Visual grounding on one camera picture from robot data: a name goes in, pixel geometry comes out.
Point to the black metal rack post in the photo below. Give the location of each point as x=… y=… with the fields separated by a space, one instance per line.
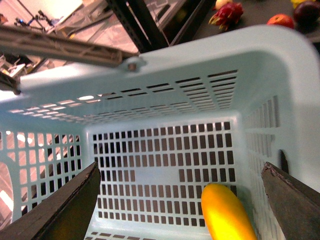
x=157 y=24

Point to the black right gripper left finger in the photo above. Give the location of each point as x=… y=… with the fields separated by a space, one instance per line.
x=65 y=215

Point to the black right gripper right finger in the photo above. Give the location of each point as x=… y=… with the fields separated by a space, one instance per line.
x=295 y=205

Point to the light blue plastic basket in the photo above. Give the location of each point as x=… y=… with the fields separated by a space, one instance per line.
x=163 y=125

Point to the yellow starfruit centre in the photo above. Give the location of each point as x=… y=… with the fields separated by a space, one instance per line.
x=295 y=3

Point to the yellow mango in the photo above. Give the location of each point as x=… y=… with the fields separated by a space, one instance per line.
x=224 y=214

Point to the pink dragon fruit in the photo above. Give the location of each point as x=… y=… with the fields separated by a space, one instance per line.
x=228 y=16

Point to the white round fruit back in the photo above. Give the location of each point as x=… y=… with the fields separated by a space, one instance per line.
x=220 y=3

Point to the dark purple plum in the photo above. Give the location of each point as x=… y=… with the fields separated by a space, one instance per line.
x=306 y=12

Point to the red apple on shelf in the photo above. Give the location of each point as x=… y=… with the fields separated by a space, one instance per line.
x=281 y=20

